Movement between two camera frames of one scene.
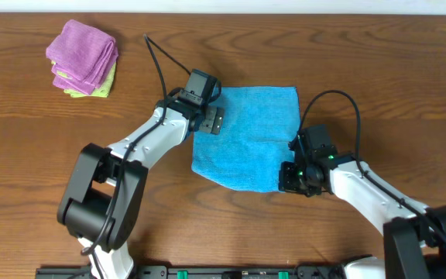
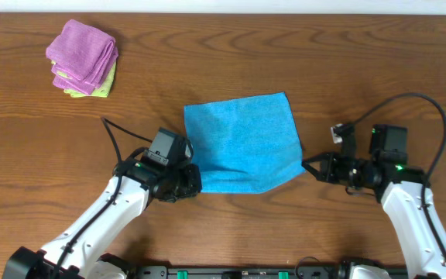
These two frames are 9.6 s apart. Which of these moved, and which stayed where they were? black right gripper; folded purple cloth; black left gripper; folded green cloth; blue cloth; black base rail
Moved: black left gripper; blue cloth; black right gripper
Stayed: folded purple cloth; black base rail; folded green cloth
